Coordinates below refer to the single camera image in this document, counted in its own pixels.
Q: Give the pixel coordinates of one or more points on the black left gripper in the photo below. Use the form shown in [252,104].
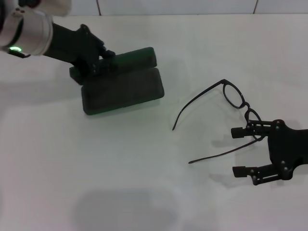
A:
[72,45]

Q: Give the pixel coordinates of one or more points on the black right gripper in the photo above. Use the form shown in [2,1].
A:
[286,146]

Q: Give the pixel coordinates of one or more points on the green glasses case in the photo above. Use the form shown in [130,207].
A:
[125,96]

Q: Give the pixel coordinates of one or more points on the black glasses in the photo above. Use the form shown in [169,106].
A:
[246,105]

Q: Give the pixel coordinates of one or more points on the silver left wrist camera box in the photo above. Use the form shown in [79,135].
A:
[55,7]

